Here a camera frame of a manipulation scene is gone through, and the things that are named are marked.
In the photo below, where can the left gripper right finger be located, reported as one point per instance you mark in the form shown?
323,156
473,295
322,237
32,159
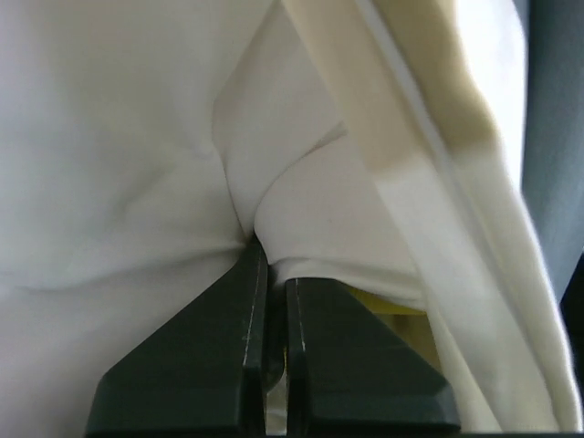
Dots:
350,375

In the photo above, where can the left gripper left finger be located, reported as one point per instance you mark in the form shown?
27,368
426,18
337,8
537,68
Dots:
201,373

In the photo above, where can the white pillow yellow edge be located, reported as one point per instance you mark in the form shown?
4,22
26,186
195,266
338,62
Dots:
142,144

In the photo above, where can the beige blue patchwork pillowcase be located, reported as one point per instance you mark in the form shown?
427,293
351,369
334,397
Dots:
433,93

